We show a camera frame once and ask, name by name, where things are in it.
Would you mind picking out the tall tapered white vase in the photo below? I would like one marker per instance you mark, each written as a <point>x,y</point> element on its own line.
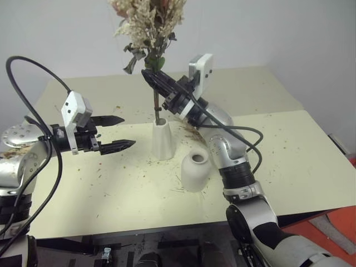
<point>163,142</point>

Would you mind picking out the black table frame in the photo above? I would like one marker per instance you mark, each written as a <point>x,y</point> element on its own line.
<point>155,232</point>

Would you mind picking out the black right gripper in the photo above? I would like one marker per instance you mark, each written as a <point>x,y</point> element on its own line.
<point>176,101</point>

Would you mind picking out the grey felt pad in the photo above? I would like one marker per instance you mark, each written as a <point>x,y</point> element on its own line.
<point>333,236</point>

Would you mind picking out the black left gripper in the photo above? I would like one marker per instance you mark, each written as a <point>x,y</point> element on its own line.
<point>86,139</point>

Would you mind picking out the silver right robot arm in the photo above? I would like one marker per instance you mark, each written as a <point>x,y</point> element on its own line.
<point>250,214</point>

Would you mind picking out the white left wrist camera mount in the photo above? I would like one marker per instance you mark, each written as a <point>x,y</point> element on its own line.
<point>74,108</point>

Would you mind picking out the cream dried flower bouquet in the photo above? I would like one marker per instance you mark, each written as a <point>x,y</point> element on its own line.
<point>144,30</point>

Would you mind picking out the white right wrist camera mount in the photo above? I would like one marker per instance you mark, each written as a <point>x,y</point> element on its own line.
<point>204,69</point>

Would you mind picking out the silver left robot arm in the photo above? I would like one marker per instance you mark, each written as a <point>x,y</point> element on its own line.
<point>19,172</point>

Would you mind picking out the round squat white vase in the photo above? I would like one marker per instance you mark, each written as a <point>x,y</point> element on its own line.
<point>194,172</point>

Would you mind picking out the dark rounded shape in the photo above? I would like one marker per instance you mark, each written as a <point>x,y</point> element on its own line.
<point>148,260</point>

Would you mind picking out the small silver metal clip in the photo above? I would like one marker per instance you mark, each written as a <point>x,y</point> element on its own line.
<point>106,253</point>

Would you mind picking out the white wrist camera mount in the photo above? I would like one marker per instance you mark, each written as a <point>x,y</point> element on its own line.
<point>204,69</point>
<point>74,108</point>

